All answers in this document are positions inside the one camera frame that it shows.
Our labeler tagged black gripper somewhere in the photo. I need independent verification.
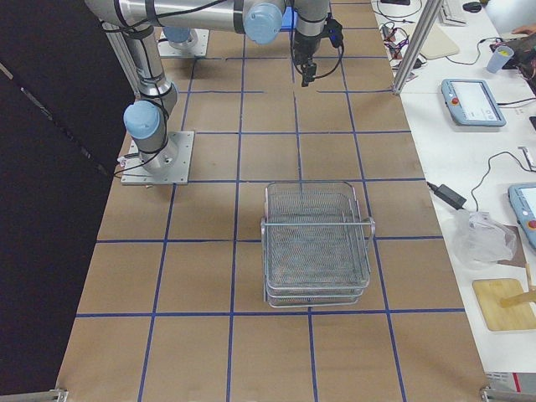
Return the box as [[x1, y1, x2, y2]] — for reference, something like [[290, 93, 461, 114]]
[[291, 35, 321, 86]]

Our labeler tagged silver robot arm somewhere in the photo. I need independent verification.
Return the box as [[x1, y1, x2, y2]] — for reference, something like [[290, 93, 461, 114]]
[[101, 22, 178, 174], [85, 1, 343, 95]]

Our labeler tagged blue plastic tray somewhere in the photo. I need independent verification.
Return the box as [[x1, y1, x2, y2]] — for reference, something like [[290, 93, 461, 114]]
[[281, 7, 296, 31]]

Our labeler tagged beige mouse pad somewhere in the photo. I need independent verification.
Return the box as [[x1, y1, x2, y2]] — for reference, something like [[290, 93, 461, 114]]
[[420, 24, 460, 59]]

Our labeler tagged blue teach pendant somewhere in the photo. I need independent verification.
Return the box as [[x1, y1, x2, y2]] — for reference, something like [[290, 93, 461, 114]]
[[508, 183, 536, 249], [441, 79, 507, 127]]

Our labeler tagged blue plastic cup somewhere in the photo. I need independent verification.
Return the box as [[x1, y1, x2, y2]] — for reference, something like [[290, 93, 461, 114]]
[[486, 45, 514, 74]]

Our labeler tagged black power adapter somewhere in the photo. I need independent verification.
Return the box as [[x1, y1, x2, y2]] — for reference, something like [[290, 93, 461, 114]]
[[433, 184, 466, 210]]

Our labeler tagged clear plastic bag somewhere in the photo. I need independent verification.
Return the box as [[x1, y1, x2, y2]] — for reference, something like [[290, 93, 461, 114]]
[[452, 209, 518, 263]]

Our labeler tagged wooden board stand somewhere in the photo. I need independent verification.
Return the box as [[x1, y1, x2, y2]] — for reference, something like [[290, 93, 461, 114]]
[[472, 264, 535, 332]]

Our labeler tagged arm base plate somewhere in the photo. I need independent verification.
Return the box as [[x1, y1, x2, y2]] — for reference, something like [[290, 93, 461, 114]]
[[121, 131, 195, 186], [157, 27, 209, 59]]

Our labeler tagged aluminium frame post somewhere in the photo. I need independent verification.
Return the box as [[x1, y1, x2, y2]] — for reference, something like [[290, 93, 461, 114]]
[[392, 0, 442, 95]]

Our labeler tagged wire mesh shelf rack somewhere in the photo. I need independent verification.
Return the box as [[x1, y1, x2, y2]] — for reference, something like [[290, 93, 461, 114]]
[[260, 181, 375, 308]]

